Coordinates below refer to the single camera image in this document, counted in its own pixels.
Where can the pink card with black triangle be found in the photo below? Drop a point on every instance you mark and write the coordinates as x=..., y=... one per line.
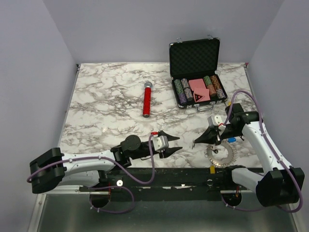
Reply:
x=201, y=95

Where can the round metal keyring disc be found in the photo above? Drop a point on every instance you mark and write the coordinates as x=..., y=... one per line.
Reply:
x=226, y=156

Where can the brown poker chip stack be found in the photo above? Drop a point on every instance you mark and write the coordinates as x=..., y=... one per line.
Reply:
x=215, y=83

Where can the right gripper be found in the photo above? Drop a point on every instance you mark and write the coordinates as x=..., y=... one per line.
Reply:
x=209, y=136

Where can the yellow tape piece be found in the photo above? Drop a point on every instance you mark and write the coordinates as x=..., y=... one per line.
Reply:
x=212, y=170

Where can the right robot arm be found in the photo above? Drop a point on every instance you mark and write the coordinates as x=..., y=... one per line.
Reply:
x=281, y=182

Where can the red glitter microphone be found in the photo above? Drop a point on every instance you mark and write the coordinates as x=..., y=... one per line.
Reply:
x=147, y=99

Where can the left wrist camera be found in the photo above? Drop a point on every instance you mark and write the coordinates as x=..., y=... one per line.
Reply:
x=160, y=143

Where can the pink playing card deck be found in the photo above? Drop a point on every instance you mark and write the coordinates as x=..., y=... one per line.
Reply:
x=197, y=83

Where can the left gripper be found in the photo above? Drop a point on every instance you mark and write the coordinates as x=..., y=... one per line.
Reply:
x=168, y=152

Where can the black poker chip case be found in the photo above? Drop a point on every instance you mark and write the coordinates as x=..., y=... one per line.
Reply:
x=194, y=60

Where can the black front mounting rail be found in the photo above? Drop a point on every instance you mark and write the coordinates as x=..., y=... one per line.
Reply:
x=169, y=184

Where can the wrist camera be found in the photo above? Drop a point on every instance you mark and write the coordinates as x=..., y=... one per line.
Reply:
x=160, y=143
x=216, y=121

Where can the small key on disc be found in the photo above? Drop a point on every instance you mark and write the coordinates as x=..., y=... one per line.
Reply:
x=214, y=151

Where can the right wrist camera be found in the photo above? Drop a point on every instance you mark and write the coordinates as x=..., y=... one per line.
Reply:
x=216, y=121

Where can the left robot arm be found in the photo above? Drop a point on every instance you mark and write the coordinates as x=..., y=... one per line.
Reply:
x=54, y=168

